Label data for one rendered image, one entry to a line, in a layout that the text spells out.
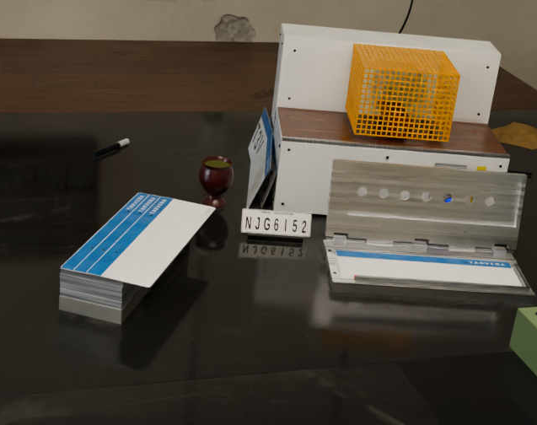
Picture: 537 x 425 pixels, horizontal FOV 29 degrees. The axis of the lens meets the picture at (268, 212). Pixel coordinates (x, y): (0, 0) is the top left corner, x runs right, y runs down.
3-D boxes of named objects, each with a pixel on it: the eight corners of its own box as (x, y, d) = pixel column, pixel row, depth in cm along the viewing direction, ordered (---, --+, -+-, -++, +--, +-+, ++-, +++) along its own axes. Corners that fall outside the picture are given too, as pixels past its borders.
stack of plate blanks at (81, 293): (120, 325, 202) (123, 282, 199) (58, 309, 205) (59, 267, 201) (190, 240, 238) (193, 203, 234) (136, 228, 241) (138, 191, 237)
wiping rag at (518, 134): (532, 153, 314) (533, 147, 313) (479, 135, 323) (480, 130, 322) (562, 136, 330) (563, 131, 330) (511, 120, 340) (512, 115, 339)
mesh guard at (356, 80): (354, 134, 251) (363, 67, 244) (344, 105, 269) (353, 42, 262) (448, 142, 253) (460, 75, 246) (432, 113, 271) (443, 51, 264)
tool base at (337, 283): (331, 291, 223) (333, 276, 222) (322, 247, 242) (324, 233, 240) (534, 304, 227) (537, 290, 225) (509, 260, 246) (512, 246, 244)
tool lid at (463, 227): (333, 160, 234) (332, 158, 235) (324, 243, 238) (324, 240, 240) (527, 175, 237) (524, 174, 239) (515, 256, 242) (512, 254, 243)
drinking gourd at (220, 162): (200, 211, 253) (204, 169, 248) (192, 196, 260) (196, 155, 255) (234, 210, 255) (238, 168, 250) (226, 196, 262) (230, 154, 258)
